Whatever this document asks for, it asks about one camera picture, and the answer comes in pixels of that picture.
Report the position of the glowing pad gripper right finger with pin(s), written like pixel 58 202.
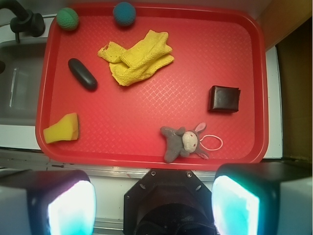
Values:
pixel 269 198

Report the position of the glowing pad gripper left finger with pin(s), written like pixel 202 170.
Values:
pixel 46 203

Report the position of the dark green plastic pickle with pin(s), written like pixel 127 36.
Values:
pixel 82 74

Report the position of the yellow sponge wedge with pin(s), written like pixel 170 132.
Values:
pixel 66 129

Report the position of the grey plush donkey toy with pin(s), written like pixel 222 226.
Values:
pixel 182 143

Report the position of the dark brown cube block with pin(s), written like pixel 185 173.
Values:
pixel 224 99

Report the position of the grey metal sink basin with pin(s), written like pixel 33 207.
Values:
pixel 20 80

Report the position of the red plastic tray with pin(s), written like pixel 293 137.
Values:
pixel 120 126

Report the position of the yellow knitted cloth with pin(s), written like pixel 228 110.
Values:
pixel 142 61

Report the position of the green textured ball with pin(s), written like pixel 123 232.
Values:
pixel 67 19

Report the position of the black sink faucet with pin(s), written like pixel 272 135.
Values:
pixel 24 21

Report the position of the blue textured ball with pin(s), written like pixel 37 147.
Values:
pixel 124 14

